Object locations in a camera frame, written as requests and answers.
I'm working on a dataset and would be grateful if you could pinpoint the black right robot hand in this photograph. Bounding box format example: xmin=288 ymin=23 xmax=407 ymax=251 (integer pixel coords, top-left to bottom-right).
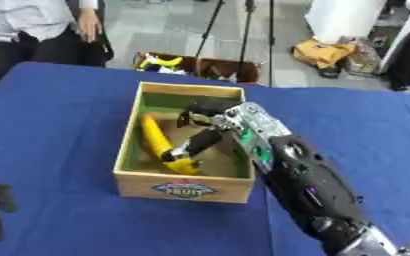
xmin=159 ymin=98 xmax=244 ymax=163

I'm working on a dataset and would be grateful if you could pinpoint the yellow toy banana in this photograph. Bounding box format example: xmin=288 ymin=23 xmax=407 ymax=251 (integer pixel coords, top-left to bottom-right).
xmin=140 ymin=113 xmax=205 ymax=176

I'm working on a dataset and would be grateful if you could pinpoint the brown cardboard box with toys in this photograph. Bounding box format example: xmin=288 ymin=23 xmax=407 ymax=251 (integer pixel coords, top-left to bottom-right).
xmin=131 ymin=51 xmax=263 ymax=85

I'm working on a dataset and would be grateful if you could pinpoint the tan cardboard box green inside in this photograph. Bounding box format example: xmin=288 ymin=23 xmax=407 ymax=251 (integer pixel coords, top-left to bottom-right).
xmin=112 ymin=81 xmax=258 ymax=205

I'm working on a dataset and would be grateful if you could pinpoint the yellow and white toy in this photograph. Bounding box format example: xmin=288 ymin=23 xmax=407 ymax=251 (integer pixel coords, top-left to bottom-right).
xmin=135 ymin=54 xmax=188 ymax=75

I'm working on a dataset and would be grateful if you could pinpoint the black tripod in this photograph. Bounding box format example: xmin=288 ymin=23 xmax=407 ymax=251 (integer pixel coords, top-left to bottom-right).
xmin=191 ymin=0 xmax=279 ymax=88

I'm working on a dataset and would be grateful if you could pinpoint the yellow bag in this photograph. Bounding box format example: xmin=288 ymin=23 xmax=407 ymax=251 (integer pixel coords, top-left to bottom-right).
xmin=290 ymin=38 xmax=358 ymax=70

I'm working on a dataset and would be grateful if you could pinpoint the person's hand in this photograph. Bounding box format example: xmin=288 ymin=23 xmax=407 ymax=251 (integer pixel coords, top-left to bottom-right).
xmin=75 ymin=7 xmax=104 ymax=44

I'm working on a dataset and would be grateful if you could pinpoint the white panel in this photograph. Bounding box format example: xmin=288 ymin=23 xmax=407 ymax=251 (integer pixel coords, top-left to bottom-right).
xmin=303 ymin=0 xmax=389 ymax=45

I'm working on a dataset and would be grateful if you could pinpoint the person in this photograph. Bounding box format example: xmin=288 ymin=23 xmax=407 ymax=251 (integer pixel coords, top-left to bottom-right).
xmin=0 ymin=0 xmax=116 ymax=98

